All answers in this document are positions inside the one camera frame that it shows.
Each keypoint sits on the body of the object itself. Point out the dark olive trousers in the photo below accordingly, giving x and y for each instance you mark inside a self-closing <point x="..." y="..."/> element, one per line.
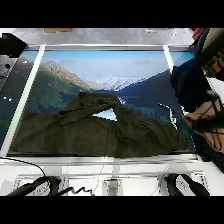
<point x="100" y="135"/>

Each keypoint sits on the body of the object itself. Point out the red garment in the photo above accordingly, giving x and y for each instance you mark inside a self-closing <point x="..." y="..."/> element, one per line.
<point x="197" y="32"/>

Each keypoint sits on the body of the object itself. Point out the black and orange checked garment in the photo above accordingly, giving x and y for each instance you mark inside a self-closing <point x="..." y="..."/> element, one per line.
<point x="213" y="55"/>

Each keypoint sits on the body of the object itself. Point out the navy blue garment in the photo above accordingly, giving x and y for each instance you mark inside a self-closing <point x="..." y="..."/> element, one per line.
<point x="188" y="83"/>

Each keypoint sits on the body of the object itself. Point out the silver frame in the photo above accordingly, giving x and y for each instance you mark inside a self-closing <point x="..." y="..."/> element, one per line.
<point x="113" y="173"/>

